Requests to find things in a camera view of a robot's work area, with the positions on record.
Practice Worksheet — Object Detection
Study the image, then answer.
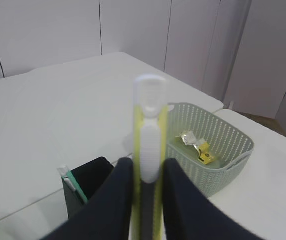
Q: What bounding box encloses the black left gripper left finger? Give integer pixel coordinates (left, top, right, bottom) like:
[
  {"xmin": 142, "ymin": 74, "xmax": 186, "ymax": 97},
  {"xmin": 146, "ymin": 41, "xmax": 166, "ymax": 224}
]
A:
[{"xmin": 45, "ymin": 157, "xmax": 133, "ymax": 240}]

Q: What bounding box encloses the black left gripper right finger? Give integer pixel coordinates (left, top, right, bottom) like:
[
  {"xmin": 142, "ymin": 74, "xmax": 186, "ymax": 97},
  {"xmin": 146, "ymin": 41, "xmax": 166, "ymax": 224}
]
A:
[{"xmin": 162, "ymin": 158, "xmax": 259, "ymax": 240}]

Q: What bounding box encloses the mint green utility knife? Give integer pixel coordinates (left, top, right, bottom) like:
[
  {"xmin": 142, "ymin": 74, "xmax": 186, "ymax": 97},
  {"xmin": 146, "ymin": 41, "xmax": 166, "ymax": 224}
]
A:
[{"xmin": 57, "ymin": 165, "xmax": 88, "ymax": 204}]

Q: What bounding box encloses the yellow waste paper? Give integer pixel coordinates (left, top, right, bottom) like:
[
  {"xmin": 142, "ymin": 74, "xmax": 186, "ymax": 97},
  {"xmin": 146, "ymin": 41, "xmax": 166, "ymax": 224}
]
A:
[{"xmin": 175, "ymin": 131, "xmax": 215, "ymax": 165}]

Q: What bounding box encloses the yellow utility knife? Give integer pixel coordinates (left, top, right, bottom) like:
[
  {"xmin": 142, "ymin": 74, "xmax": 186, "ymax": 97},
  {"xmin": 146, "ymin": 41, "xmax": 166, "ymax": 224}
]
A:
[{"xmin": 131, "ymin": 74, "xmax": 168, "ymax": 240}]

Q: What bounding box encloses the black square pen holder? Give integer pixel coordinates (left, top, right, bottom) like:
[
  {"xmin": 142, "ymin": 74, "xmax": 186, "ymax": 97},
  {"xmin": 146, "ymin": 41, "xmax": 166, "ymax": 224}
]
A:
[{"xmin": 62, "ymin": 157, "xmax": 114, "ymax": 218}]

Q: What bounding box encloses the pale green woven basket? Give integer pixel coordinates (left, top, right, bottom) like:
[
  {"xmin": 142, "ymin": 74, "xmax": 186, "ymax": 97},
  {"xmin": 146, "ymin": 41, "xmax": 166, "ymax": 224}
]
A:
[{"xmin": 166, "ymin": 102, "xmax": 254, "ymax": 197}]

